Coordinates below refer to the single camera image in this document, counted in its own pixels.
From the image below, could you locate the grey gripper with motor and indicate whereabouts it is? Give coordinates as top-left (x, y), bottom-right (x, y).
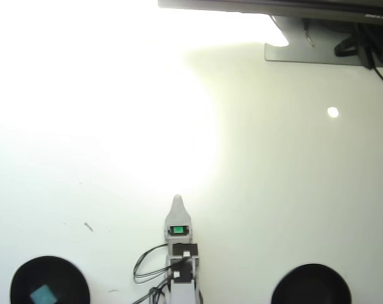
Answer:
top-left (163, 194), bottom-right (193, 244)

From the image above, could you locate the blue cube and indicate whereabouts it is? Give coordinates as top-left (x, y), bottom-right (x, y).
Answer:
top-left (29, 284), bottom-right (58, 304)

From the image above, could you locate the black round bowl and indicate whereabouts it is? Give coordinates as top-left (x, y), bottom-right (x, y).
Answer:
top-left (10, 255), bottom-right (91, 304)
top-left (270, 263), bottom-right (353, 304)

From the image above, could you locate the dark computer monitor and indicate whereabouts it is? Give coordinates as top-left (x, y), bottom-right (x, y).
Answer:
top-left (157, 0), bottom-right (383, 23)

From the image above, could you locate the black wrist loop cable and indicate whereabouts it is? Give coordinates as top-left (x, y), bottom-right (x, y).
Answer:
top-left (133, 241), bottom-right (172, 283)

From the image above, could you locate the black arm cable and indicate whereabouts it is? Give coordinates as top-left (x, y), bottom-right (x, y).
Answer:
top-left (129, 278), bottom-right (173, 304)

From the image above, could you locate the thin grey cable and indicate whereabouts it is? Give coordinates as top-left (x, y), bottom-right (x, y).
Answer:
top-left (302, 18), bottom-right (315, 48)

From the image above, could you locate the black looped cable bundle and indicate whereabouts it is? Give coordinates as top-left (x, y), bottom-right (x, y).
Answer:
top-left (334, 34), bottom-right (360, 58)

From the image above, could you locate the black monitor cable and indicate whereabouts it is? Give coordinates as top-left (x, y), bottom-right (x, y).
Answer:
top-left (356, 22), bottom-right (383, 91)

